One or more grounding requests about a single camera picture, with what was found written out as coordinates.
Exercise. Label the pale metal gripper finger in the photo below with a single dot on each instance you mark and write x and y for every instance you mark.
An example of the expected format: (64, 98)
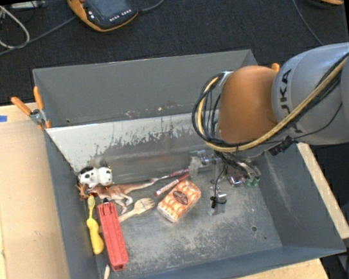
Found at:
(197, 164)
(220, 201)

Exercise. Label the red and white toothbrush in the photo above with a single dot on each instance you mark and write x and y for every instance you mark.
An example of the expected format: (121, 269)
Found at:
(171, 175)

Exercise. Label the red and white pen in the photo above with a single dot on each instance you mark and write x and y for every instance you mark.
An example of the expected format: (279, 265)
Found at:
(171, 184)

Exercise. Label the orange bread packet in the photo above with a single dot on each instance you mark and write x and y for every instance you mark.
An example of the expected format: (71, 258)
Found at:
(179, 200)

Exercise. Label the grey metal bin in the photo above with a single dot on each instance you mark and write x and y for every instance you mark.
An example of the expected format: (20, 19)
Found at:
(189, 237)

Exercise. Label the pale wooden fork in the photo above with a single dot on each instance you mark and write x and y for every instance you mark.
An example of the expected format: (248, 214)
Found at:
(140, 205)

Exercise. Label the brown toy dinosaur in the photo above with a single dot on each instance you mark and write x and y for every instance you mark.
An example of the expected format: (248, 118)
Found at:
(120, 190)

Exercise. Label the white and black toy cow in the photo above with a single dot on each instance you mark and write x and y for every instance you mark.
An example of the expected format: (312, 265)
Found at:
(97, 176)

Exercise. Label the red flat block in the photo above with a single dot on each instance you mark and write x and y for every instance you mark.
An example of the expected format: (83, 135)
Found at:
(112, 236)

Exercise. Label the small brown toy deer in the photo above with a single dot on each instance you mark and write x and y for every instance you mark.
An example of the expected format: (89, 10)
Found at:
(82, 191)

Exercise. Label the yellow toothbrush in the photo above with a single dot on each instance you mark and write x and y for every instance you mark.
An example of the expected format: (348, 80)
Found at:
(95, 235)

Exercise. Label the pale wooden stick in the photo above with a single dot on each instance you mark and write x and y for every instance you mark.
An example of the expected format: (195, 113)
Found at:
(106, 274)

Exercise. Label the pale brown cardboard board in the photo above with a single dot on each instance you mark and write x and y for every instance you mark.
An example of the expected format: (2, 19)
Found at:
(25, 206)

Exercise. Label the black cylinder on white bracket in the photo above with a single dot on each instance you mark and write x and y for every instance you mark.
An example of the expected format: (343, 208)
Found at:
(282, 147)

